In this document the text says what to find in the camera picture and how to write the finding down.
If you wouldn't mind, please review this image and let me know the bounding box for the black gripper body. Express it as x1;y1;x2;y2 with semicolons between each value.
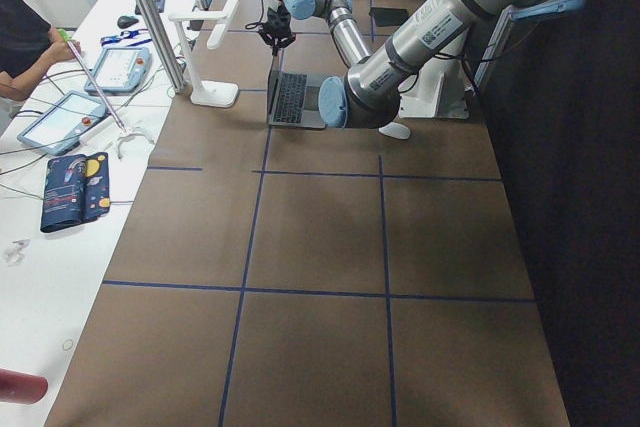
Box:
265;5;291;30

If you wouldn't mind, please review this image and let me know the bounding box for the grey laptop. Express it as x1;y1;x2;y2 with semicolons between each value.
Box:
267;51;327;130

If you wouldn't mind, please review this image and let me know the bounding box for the person's forearm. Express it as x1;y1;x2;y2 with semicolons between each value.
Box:
1;50;56;101

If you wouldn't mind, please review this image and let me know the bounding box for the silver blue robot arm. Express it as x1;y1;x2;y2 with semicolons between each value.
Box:
267;0;574;129

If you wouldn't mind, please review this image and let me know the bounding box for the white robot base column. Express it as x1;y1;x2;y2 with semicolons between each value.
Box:
399;58;469;120

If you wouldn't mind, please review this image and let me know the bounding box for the white desk lamp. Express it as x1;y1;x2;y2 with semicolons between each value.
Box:
168;0;239;108

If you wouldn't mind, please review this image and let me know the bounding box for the black mouse pad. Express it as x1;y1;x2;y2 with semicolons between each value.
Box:
369;7;409;27

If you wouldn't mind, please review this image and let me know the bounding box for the white computer mouse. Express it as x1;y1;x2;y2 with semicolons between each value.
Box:
378;122;411;140

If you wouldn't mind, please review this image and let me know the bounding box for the black computer mouse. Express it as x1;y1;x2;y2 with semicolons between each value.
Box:
117;15;139;30

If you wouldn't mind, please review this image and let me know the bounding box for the person's hand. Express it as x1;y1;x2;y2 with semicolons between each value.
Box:
46;41;80;64

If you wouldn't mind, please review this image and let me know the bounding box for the upper teach pendant tablet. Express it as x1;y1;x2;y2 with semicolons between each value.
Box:
91;46;151;96

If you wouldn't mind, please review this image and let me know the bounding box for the teach pendant tablet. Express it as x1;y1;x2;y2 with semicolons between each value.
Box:
17;91;108;156
91;46;151;96

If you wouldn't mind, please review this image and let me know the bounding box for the white grabber claw stick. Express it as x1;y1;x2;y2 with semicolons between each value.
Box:
58;29;155;160

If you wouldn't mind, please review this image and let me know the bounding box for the lower teach pendant tablet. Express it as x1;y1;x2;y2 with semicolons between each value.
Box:
17;91;108;156

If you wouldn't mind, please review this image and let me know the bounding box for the dark blue space pencil case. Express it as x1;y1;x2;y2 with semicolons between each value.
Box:
40;152;111;233

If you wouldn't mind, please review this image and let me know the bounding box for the red cylinder bottle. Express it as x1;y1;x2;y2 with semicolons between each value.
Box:
0;369;49;405

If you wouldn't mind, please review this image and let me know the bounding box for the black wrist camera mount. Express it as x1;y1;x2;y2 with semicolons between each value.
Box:
258;25;296;49

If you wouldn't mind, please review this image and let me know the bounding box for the aluminium frame post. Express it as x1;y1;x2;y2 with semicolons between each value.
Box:
135;0;186;94

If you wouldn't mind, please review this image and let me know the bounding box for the blue lanyard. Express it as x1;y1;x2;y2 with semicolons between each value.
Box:
100;29;153;47

